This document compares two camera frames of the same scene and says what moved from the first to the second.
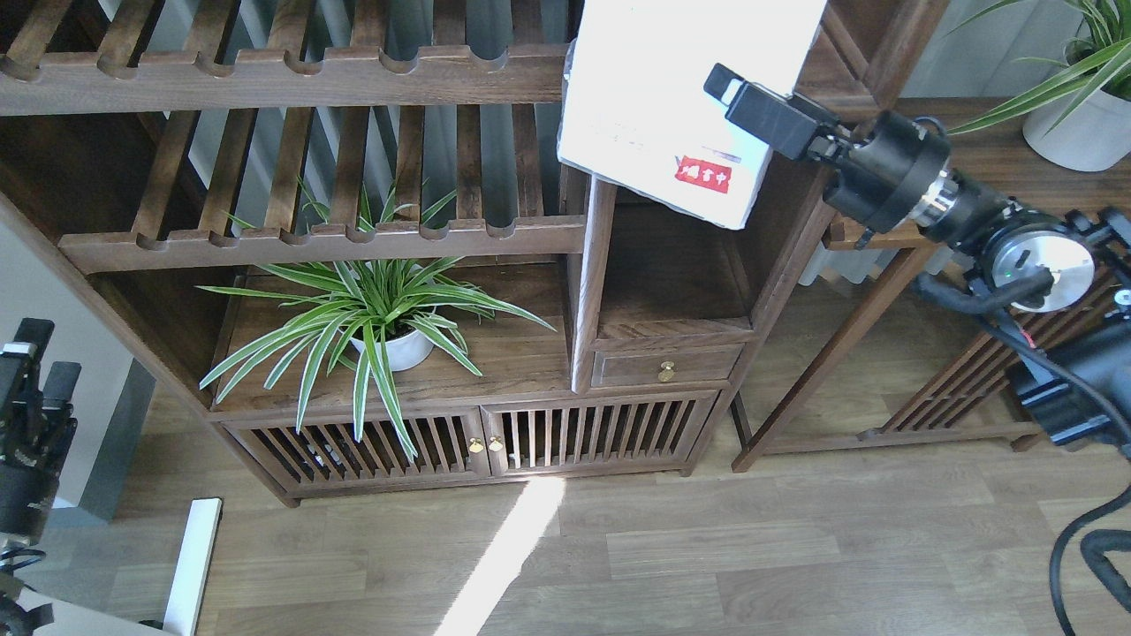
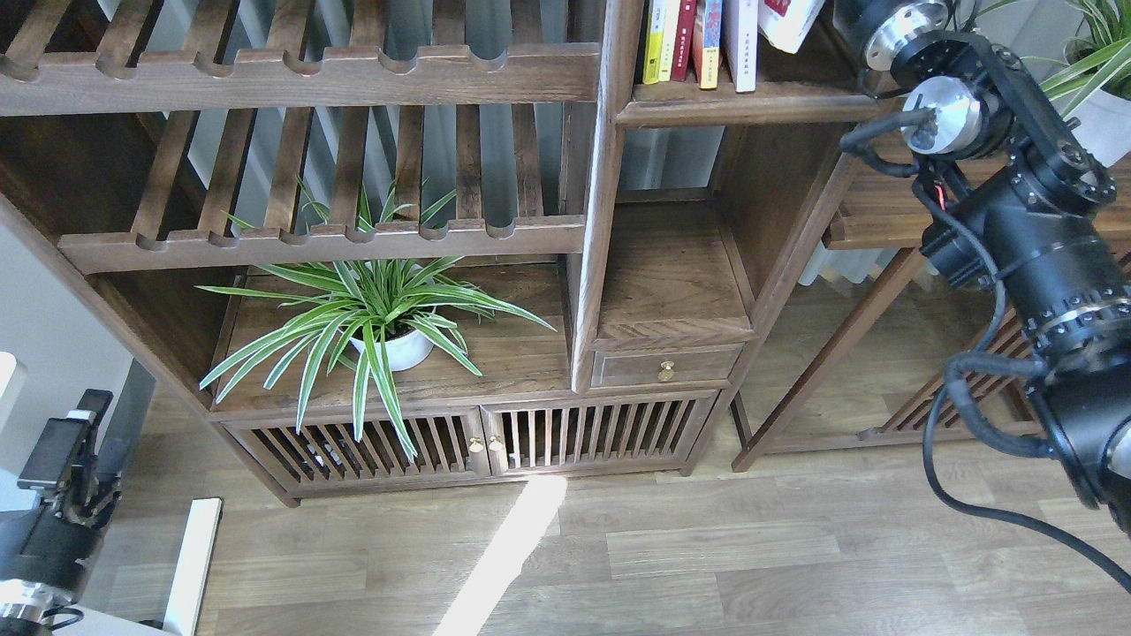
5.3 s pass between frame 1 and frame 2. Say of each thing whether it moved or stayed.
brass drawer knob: stayed
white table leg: stayed
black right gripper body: moved
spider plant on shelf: stayed
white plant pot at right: stayed
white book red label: moved
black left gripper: moved
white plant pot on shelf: stayed
